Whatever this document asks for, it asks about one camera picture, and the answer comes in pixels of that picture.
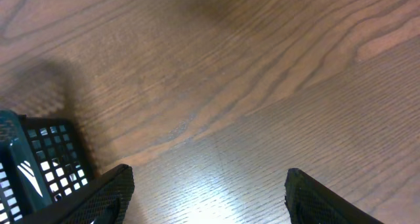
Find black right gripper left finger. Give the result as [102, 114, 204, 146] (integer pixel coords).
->
[18, 164, 135, 224]

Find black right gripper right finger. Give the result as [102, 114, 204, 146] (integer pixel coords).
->
[285, 168, 382, 224]

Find dark green plastic basket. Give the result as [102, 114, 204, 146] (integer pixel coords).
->
[1, 110, 94, 223]

